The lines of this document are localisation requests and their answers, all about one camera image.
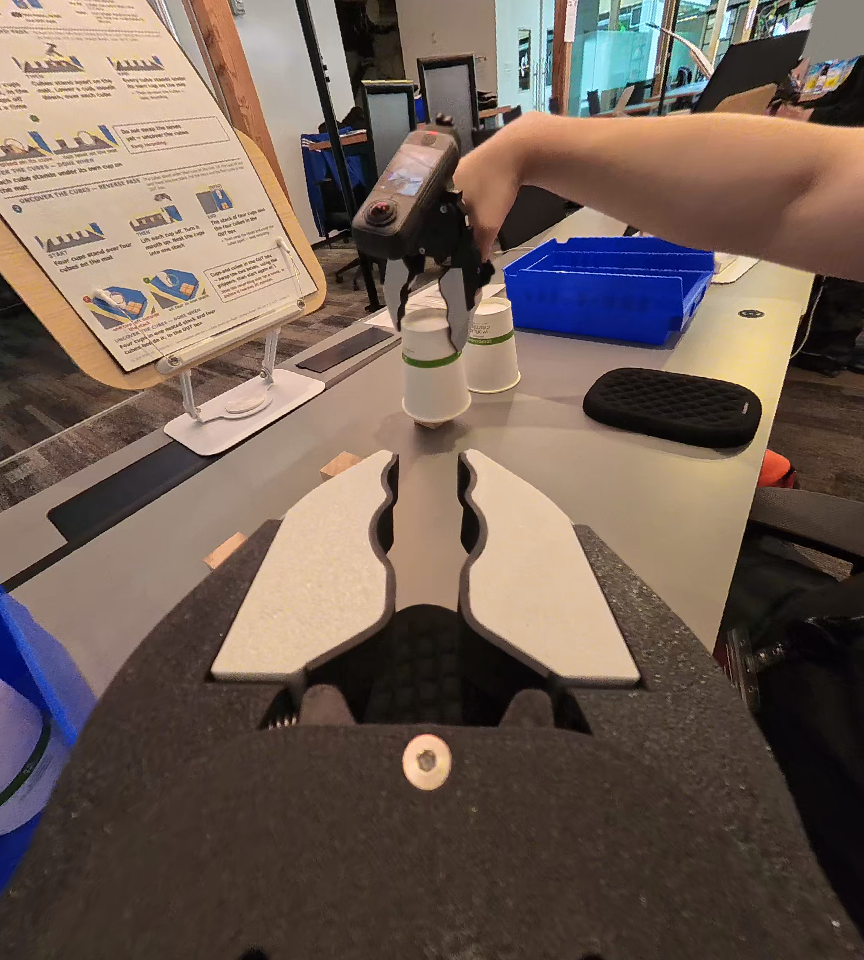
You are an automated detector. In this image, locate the black pole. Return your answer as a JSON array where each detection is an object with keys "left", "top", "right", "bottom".
[{"left": 295, "top": 0, "right": 384, "bottom": 312}]

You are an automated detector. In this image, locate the wooden pillar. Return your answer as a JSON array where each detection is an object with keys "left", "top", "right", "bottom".
[{"left": 184, "top": 0, "right": 291, "bottom": 204}]

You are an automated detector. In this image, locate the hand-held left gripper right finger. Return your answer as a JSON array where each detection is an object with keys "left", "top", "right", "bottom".
[{"left": 458, "top": 448, "right": 643, "bottom": 689}]

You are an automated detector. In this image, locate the black portrait display stand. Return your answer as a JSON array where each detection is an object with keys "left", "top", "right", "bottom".
[
  {"left": 360, "top": 81, "right": 420, "bottom": 312},
  {"left": 417, "top": 54, "right": 480, "bottom": 151}
]

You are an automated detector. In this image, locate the person's right hand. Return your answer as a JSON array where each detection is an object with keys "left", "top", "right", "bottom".
[{"left": 451, "top": 112, "right": 547, "bottom": 254}]

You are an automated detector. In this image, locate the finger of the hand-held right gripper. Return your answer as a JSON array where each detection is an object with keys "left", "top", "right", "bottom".
[
  {"left": 383, "top": 255, "right": 427, "bottom": 333},
  {"left": 438, "top": 267, "right": 482, "bottom": 355}
]

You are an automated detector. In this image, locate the blue plastic bin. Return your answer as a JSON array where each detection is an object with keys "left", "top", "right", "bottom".
[
  {"left": 504, "top": 237, "right": 717, "bottom": 347},
  {"left": 0, "top": 562, "right": 99, "bottom": 954}
]

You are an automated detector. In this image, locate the black desk cable flap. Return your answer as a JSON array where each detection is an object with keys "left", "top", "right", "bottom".
[{"left": 295, "top": 327, "right": 396, "bottom": 375}]

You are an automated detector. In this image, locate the printed instruction sheet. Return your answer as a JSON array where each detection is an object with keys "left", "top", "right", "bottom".
[{"left": 0, "top": 0, "right": 319, "bottom": 374}]

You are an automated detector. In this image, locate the black office chair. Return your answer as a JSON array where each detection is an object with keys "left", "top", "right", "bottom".
[
  {"left": 747, "top": 487, "right": 864, "bottom": 571},
  {"left": 498, "top": 183, "right": 587, "bottom": 252}
]

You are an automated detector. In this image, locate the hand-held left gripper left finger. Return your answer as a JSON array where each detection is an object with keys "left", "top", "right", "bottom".
[{"left": 210, "top": 450, "right": 401, "bottom": 684}]

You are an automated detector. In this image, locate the person's right forearm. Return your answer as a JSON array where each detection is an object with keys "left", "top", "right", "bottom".
[{"left": 529, "top": 112, "right": 864, "bottom": 292}]

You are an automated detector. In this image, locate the blue jacket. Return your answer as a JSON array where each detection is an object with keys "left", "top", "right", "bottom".
[{"left": 300, "top": 131, "right": 367, "bottom": 235}]

